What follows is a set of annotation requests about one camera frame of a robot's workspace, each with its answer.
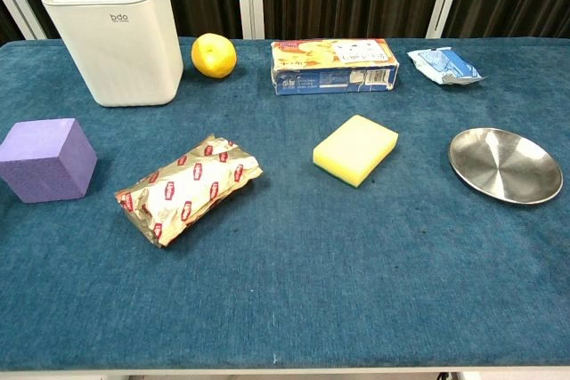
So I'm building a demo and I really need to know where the yellow sponge green base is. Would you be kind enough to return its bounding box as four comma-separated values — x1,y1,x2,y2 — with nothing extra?
312,114,400,190

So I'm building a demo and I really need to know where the round steel plate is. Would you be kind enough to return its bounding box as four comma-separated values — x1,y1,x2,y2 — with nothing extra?
448,127,565,206

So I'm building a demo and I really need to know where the gold foil snack bag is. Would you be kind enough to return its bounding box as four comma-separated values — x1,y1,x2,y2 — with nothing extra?
114,133,265,248

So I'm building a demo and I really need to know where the teal blue table cloth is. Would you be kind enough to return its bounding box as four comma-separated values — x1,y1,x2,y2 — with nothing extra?
0,36,570,372

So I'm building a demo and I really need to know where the blue cracker box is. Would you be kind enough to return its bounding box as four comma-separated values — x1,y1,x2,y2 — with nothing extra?
270,38,400,97

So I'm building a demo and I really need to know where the yellow lemon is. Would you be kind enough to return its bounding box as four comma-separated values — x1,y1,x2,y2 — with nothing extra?
191,33,238,79

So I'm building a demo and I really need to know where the blue white snack packet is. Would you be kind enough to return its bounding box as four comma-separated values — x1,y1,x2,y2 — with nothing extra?
406,47,487,86

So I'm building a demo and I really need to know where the white plastic trash bin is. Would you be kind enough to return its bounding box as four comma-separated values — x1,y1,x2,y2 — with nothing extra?
41,0,185,109

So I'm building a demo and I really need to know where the purple foam cube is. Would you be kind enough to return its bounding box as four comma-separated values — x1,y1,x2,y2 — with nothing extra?
0,117,99,204

